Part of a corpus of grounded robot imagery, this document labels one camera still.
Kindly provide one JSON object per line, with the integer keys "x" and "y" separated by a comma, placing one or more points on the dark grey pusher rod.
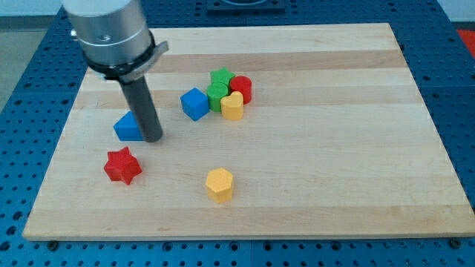
{"x": 140, "y": 103}

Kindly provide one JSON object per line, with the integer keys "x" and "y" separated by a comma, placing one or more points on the blue triangle block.
{"x": 126, "y": 128}

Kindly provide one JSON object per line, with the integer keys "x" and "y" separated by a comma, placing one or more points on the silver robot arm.
{"x": 117, "y": 43}

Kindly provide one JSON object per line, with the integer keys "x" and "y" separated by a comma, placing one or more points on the blue cube block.
{"x": 195, "y": 104}

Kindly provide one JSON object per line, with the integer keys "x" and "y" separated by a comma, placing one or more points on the red star block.
{"x": 122, "y": 166}

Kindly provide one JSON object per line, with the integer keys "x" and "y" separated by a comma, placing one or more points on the green cylinder block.
{"x": 215, "y": 92}

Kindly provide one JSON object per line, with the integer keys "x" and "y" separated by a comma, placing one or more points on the green star block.
{"x": 223, "y": 76}

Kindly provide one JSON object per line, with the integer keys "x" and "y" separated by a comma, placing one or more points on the yellow heart block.
{"x": 232, "y": 106}

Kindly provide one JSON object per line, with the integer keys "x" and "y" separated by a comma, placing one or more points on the red cylinder block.
{"x": 242, "y": 84}

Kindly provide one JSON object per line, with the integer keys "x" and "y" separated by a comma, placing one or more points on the dark mounting plate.
{"x": 213, "y": 6}

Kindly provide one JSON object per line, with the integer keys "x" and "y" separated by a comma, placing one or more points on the yellow hexagon block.
{"x": 219, "y": 185}

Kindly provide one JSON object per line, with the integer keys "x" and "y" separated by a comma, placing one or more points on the light wooden board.
{"x": 337, "y": 143}

